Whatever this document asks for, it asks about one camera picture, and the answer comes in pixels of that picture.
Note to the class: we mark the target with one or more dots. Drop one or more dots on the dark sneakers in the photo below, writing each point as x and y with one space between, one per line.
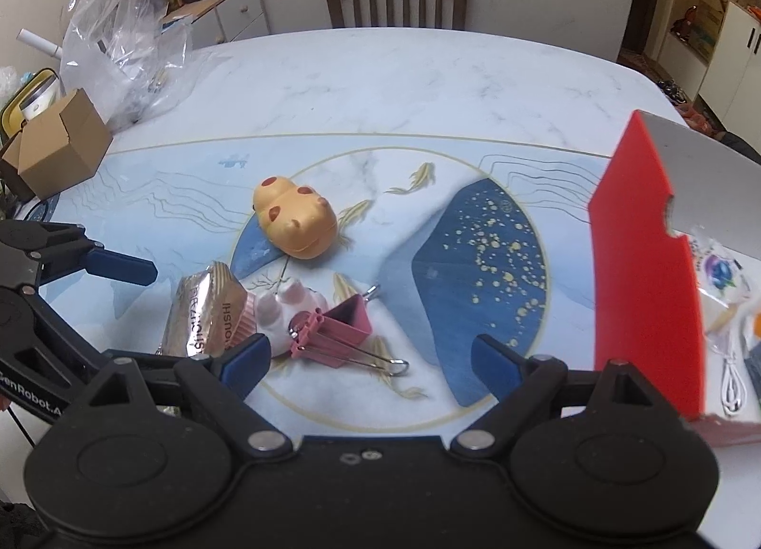
672 91

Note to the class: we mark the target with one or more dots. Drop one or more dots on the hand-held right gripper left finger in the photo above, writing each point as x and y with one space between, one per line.
247 356

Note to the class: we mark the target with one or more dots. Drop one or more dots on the yellow spotted animal toy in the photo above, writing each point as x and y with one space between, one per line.
297 216

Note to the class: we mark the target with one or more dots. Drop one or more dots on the white cat paw toy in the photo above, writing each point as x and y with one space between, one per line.
279 311

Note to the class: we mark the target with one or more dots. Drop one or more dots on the white two-door cabinet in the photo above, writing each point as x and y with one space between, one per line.
734 68

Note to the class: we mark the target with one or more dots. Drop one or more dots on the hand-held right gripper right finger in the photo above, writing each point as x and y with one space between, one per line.
499 362

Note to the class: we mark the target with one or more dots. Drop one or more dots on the white orange-print snack packet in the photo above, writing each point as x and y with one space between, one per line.
756 326

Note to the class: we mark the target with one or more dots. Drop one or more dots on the orange slippers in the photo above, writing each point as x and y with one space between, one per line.
701 120

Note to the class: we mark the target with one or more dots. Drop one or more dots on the blueberry bun packet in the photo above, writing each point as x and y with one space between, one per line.
722 275

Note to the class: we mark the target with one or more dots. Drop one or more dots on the pink binder clip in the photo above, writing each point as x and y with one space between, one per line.
345 326

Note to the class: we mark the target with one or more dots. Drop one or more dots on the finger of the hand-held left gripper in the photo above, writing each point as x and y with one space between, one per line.
122 268
47 335

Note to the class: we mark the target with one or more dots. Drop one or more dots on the white paper roll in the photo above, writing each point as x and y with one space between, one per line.
38 43

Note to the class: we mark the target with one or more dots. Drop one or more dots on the open wooden shelf unit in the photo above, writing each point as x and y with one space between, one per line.
695 8

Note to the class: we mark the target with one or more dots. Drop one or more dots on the grey printed pouch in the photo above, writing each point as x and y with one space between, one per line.
754 371

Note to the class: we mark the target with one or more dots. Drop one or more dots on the white marble patterned desktop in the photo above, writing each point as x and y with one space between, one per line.
386 85

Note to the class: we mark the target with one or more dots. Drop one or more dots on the white side cabinet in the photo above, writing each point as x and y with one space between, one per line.
238 14

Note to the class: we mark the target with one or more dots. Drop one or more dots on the small brown cardboard box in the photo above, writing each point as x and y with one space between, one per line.
65 151

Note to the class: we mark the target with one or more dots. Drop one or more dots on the gold foil snack packet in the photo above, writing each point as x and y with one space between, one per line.
202 311

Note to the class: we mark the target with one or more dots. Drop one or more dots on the yellow-rimmed container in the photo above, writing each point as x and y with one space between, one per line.
30 103

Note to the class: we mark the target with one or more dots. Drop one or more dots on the red cardboard box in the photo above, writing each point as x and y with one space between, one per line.
642 287

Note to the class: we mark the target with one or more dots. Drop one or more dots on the clear plastic bag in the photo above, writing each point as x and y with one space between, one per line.
119 50

